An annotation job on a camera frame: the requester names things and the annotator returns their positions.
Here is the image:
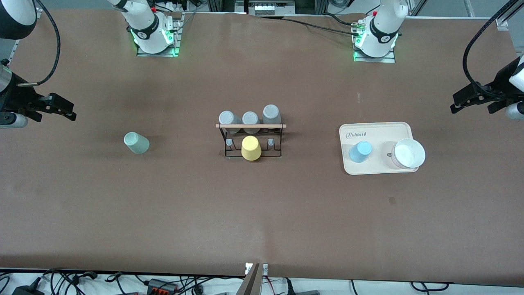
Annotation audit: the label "black cable loop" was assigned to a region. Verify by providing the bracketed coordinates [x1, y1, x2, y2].
[411, 281, 449, 292]

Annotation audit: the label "white power strip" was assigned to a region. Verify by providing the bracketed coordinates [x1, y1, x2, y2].
[248, 0, 296, 16]

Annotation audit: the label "black extrusion frame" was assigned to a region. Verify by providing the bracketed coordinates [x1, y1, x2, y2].
[208, 0, 247, 13]

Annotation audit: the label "beige plastic tray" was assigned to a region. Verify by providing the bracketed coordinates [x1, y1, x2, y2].
[339, 121, 420, 176]

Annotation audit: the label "long black table cable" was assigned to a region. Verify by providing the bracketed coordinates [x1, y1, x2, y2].
[282, 17, 361, 36]

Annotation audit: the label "black wire rack wooden bar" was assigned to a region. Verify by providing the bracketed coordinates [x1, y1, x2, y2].
[215, 123, 287, 159]

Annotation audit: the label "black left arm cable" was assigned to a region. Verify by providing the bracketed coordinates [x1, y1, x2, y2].
[463, 0, 520, 99]

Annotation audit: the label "black plug with cable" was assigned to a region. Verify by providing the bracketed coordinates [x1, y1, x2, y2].
[286, 279, 321, 295]

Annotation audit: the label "black connector box orange terminals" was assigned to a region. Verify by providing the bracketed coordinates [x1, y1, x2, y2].
[147, 279, 179, 294]

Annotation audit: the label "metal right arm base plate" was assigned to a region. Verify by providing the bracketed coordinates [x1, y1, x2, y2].
[136, 12, 183, 57]

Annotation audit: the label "short black table cable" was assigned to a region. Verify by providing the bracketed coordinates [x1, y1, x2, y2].
[323, 14, 363, 26]

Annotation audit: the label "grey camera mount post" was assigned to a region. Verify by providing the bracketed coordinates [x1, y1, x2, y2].
[236, 262, 269, 295]

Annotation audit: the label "pale green plastic cup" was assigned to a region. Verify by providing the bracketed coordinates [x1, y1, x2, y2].
[124, 132, 150, 155]

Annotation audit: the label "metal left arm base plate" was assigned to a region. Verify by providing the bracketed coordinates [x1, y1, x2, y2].
[353, 18, 396, 63]

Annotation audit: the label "white bowl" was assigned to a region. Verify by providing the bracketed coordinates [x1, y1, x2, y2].
[391, 138, 426, 169]

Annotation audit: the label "grey plastic cup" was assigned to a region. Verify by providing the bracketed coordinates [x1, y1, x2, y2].
[219, 111, 242, 134]
[242, 111, 261, 135]
[262, 104, 282, 134]

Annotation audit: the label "aluminium frame rail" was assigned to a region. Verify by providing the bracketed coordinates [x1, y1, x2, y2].
[8, 7, 43, 62]
[495, 0, 524, 31]

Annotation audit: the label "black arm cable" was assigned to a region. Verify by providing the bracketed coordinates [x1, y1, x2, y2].
[16, 0, 61, 87]
[463, 0, 520, 99]

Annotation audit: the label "yellow plastic cup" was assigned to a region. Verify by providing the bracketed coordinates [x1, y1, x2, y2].
[241, 136, 262, 161]

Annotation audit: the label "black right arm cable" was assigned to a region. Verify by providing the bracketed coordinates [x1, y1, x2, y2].
[16, 0, 61, 87]

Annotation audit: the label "light blue plastic cup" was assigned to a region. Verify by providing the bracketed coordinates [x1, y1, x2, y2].
[348, 141, 373, 163]

